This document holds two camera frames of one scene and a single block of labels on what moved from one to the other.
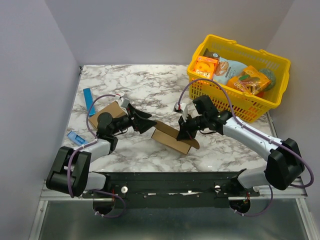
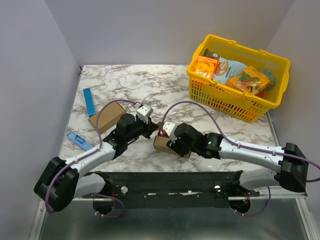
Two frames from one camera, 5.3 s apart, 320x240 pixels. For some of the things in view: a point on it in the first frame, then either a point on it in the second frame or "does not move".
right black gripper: [187, 125] to [172, 144]
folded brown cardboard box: [114, 109] does not move
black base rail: [209, 189] does not move
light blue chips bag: [226, 69] does not move
